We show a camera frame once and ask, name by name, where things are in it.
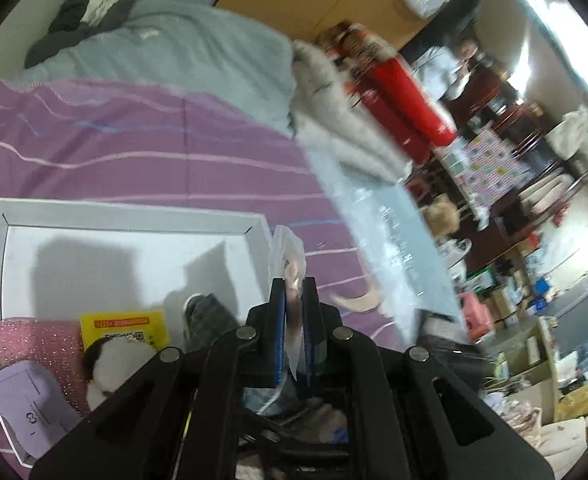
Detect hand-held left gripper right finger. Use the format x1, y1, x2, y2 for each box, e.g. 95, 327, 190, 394
301, 277, 557, 480

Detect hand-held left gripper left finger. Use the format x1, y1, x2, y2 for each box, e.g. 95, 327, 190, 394
29, 277, 287, 480

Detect clear packet with beige puff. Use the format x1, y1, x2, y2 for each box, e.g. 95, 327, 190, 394
268, 225, 307, 376

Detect grey plaid pouch with bow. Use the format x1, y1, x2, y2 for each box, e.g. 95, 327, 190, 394
181, 294, 242, 353

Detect yellow cloth packet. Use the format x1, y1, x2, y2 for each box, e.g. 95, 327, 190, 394
80, 310, 169, 353

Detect white plush toy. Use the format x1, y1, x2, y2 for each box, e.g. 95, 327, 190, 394
81, 336, 159, 411

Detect white cardboard box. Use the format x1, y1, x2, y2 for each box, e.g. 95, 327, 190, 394
0, 197, 275, 466

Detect pink glitter sponge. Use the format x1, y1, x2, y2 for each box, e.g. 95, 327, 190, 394
0, 317, 92, 416

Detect purple soft squishy toy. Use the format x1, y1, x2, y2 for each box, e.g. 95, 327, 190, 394
0, 362, 82, 461

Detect clear plastic sheet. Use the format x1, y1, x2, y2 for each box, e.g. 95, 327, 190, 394
304, 145, 467, 341

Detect white plastic container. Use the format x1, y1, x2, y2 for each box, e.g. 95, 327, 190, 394
439, 237, 474, 281

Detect pink plastic stool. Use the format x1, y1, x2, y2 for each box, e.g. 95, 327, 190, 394
461, 292, 494, 331

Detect golden dog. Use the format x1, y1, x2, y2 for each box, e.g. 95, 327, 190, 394
421, 195, 462, 241

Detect beige folded quilt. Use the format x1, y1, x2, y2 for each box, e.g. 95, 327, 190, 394
291, 40, 409, 181

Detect pink patterned box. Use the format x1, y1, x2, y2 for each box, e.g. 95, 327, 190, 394
441, 127, 532, 208

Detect red folded quilt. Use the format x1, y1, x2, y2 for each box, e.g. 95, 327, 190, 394
319, 20, 459, 163

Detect grey blanket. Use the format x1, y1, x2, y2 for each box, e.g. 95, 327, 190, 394
0, 0, 299, 138

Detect white hanging cloth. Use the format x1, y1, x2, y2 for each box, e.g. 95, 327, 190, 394
546, 105, 588, 161

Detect black hanging jacket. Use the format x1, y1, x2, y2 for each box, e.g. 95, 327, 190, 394
404, 0, 484, 61

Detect dark clothing pile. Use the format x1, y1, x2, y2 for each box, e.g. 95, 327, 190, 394
24, 0, 142, 68

